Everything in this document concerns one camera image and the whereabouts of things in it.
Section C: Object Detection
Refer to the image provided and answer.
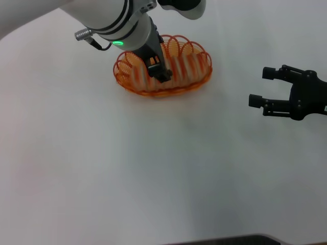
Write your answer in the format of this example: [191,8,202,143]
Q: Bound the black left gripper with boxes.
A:
[132,17,174,84]

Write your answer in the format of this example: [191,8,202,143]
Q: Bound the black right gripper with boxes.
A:
[248,64,327,121]

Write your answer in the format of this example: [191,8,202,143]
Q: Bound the orange plastic wire basket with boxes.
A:
[113,34,214,99]

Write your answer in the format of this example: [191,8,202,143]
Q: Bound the orange striped toy bread loaf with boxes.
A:
[127,52,205,92]

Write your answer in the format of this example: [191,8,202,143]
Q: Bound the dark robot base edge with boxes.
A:
[163,233,292,245]

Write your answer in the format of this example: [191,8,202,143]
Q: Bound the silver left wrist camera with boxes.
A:
[157,0,207,20]

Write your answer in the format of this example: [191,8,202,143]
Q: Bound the left arm cable with plug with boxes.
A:
[74,28,113,51]

